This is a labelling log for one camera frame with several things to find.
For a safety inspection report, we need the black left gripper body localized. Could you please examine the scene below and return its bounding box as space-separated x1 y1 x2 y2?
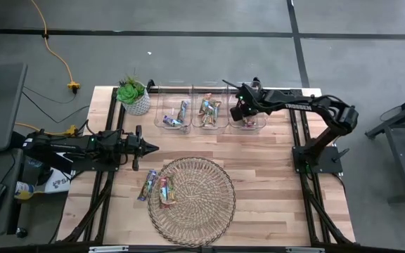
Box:
124 124 148 172

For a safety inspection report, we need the round woven straw placemat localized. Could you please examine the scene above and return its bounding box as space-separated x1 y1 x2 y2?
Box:
147 156 238 247

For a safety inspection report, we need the black aluminium table frame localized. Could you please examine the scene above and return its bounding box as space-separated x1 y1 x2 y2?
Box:
56 86 357 247

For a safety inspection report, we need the yellow blue bottle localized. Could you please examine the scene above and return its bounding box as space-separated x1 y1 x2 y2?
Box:
14 181 37 201

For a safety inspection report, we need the yellow extension cord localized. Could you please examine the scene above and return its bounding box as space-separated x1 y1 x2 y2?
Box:
29 0 82 95
14 122 79 138

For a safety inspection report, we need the clear plastic bin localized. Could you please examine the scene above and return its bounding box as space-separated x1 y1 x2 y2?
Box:
190 84 230 135
227 82 267 135
153 84 193 135

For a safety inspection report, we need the succulent in patterned white pot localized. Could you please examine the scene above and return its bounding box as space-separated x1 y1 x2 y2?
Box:
115 72 153 117

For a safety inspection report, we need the silver metal bracket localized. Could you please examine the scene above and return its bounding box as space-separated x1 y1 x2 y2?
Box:
285 247 326 253
89 245 129 253

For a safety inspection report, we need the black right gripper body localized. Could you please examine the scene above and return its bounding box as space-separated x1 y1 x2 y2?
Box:
230 93 259 122

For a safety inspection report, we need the white printed cardboard box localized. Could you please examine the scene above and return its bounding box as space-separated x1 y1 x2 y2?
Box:
44 167 73 195

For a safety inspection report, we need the light blue granola bar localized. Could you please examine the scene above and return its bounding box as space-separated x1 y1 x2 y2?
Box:
202 112 217 128
209 100 223 122
198 93 213 117

